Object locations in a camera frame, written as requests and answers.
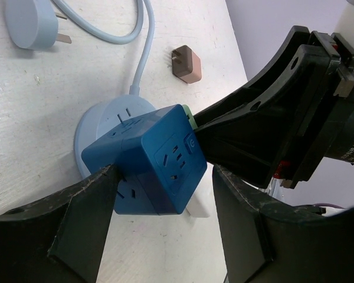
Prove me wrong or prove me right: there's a white table board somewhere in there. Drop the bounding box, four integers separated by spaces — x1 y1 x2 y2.
0 1 246 282

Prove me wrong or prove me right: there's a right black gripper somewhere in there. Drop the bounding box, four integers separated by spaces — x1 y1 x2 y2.
195 26 354 189

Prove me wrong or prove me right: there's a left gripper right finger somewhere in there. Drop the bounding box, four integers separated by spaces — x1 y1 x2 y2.
212 166 354 282

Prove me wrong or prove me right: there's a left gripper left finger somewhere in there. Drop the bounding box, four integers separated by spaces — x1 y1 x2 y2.
0 165 120 282

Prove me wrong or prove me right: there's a green plug adapter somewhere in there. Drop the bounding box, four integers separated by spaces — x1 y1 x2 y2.
182 104 198 130

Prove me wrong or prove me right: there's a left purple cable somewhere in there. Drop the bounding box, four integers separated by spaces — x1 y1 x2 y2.
311 202 340 210

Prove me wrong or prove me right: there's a white charger block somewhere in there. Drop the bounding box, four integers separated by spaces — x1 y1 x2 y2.
186 172 213 218

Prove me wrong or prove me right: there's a brown pink plug adapter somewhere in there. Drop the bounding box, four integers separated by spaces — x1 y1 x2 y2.
171 45 202 84

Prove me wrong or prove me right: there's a blue cube socket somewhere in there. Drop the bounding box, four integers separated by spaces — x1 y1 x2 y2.
82 104 207 215

